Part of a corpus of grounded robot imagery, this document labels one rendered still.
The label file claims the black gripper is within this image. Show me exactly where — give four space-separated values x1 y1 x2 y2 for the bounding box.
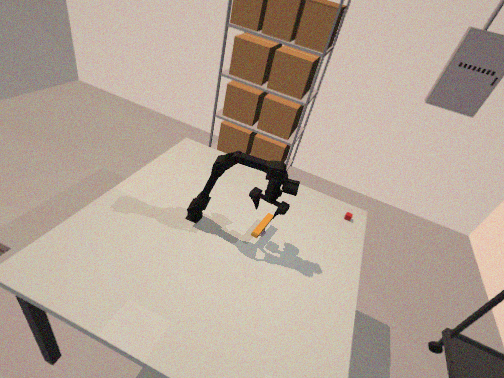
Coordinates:
249 187 290 219

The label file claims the orange bar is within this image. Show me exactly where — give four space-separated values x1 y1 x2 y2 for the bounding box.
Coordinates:
251 213 274 238

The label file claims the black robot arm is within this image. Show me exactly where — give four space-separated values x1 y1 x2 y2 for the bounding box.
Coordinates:
186 151 300 223

